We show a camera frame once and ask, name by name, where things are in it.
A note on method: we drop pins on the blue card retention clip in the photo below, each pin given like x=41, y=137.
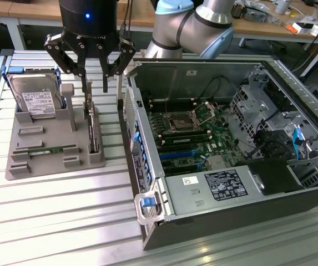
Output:
x=139, y=147
x=147, y=174
x=137, y=136
x=143, y=157
x=145, y=166

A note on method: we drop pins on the white bottle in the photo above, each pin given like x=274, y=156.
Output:
x=281, y=7

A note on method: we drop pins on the dark RAM stick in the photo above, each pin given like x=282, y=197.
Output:
x=186, y=140

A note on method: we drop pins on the green RAM stick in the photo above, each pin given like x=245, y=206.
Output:
x=50, y=150

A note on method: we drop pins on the hard disk with blue carrier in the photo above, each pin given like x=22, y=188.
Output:
x=36, y=91

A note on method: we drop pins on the blue case latch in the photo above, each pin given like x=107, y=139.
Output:
x=147, y=201

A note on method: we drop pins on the thin metal locking lever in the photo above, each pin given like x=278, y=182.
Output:
x=166, y=105

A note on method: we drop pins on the grey parts rack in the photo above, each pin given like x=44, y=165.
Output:
x=50, y=166

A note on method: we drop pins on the open grey PC case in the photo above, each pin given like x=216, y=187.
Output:
x=231, y=230

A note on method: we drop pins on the black RAM slot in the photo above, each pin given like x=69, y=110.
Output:
x=172, y=108
x=185, y=135
x=171, y=102

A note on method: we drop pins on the black plastic air shroud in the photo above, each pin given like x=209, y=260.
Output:
x=272, y=177

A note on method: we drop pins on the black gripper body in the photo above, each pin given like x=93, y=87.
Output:
x=86, y=30

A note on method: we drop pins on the metal disk bay cage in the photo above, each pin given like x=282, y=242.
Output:
x=247, y=110

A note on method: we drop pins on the silver chipset heatsink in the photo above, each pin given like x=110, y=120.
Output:
x=217, y=162

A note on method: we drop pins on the grey power supply unit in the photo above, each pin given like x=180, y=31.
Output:
x=186, y=199

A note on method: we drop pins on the metal socket cover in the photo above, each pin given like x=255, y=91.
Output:
x=206, y=112

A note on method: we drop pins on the long black expansion slot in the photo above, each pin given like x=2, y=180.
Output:
x=181, y=169

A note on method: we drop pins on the brown metal device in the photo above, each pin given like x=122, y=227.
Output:
x=237, y=11

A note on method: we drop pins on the orange and white box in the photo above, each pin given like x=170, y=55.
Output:
x=300, y=27

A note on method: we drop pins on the green motherboard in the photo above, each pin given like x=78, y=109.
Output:
x=225, y=138

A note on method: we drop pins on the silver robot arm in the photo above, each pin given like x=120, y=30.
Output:
x=169, y=33

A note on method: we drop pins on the grey case locating bracket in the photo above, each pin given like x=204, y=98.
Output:
x=120, y=88
x=138, y=213

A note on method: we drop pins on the CPU socket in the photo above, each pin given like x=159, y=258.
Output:
x=181, y=122

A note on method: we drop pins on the green graphics card black fan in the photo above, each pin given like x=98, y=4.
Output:
x=92, y=130

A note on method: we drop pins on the blue expansion slot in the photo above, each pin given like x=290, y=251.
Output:
x=175, y=155

